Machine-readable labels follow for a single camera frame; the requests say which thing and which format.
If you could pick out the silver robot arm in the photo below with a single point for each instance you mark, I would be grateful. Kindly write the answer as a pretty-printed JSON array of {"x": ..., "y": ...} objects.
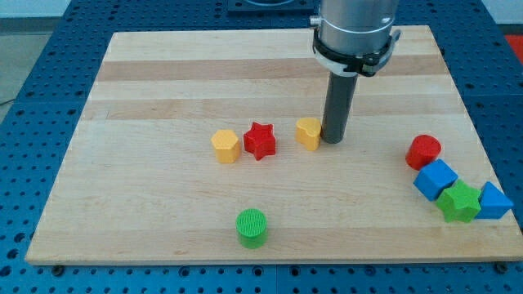
[{"x": 354, "y": 27}]

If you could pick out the red star block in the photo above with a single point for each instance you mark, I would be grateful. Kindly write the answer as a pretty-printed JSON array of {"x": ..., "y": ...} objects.
[{"x": 260, "y": 141}]

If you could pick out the yellow hexagon block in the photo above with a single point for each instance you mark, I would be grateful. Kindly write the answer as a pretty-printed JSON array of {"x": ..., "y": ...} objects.
[{"x": 226, "y": 146}]

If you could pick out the yellow heart block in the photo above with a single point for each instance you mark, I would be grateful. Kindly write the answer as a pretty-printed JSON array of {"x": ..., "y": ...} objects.
[{"x": 307, "y": 133}]

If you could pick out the green cylinder block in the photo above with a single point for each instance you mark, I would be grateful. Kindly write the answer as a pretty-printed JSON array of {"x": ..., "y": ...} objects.
[{"x": 251, "y": 228}]

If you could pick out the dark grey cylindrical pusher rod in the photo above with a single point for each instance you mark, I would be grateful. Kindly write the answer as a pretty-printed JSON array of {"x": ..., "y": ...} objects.
[{"x": 337, "y": 107}]

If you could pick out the light wooden board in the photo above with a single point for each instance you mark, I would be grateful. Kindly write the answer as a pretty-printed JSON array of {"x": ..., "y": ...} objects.
[{"x": 140, "y": 183}]

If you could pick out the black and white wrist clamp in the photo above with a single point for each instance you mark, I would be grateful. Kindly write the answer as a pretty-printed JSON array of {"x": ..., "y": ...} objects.
[{"x": 348, "y": 65}]

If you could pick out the red cylinder block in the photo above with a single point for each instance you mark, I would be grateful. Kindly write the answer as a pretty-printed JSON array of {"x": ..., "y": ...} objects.
[{"x": 423, "y": 150}]

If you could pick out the blue cube block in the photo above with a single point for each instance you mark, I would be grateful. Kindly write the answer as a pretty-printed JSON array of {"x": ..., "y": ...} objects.
[{"x": 434, "y": 178}]

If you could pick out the green star block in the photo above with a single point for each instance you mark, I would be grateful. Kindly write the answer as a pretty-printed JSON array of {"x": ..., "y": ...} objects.
[{"x": 459, "y": 202}]

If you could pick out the blue triangle block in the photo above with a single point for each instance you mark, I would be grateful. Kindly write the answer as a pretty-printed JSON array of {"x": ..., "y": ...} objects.
[{"x": 494, "y": 203}]

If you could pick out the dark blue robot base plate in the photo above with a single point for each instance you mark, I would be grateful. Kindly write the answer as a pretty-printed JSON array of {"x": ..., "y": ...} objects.
[{"x": 271, "y": 7}]

